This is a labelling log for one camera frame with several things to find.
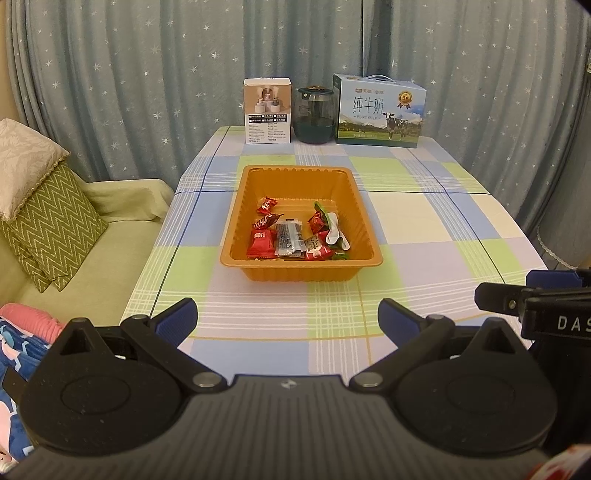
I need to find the beige cushion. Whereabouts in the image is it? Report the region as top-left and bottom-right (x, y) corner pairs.
(0, 119), (70, 220)

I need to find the dark glass jar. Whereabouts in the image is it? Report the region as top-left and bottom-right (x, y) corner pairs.
(294, 86), (336, 145)

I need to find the lace-trimmed blue curtain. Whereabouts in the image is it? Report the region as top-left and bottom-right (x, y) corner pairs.
(536, 185), (591, 271)

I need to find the blue patterned blanket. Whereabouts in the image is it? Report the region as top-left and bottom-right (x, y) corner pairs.
(0, 318), (51, 464)

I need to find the orange plastic tray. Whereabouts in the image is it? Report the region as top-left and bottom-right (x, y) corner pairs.
(220, 165), (384, 283)

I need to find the red snack packet white label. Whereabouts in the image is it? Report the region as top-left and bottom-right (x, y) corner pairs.
(246, 229), (278, 259)

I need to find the checked tablecloth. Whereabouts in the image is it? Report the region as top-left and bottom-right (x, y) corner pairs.
(120, 124), (550, 393)

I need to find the star-print blue curtain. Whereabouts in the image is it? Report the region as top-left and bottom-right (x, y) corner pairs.
(0, 0), (591, 241)

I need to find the green zigzag cushion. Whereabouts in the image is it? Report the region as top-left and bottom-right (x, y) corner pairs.
(0, 220), (51, 295)
(7, 161), (109, 291)

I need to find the white and green snack packet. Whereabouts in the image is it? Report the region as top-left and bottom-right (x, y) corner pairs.
(314, 202), (352, 251)

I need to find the dark grey snack packet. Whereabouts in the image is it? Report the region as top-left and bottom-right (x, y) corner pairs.
(274, 220), (305, 257)

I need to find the blue milk carton box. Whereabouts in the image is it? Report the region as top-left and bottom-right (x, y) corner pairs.
(332, 73), (426, 148)

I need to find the white product box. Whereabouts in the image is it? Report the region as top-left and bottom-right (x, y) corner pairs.
(244, 78), (293, 145)

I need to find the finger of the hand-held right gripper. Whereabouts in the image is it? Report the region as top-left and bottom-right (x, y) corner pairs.
(475, 282), (526, 318)
(526, 270), (581, 289)

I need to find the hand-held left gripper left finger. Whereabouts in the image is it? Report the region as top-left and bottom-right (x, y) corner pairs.
(44, 296), (229, 394)

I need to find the pink ribbed cloth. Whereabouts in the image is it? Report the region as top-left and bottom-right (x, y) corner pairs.
(0, 302), (65, 344)

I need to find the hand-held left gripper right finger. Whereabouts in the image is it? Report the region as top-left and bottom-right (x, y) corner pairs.
(348, 298), (532, 394)

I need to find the red patterned cloth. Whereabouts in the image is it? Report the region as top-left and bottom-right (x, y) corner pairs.
(526, 450), (591, 480)

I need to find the pale green sofa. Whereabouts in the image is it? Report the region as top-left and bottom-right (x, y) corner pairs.
(0, 179), (175, 326)

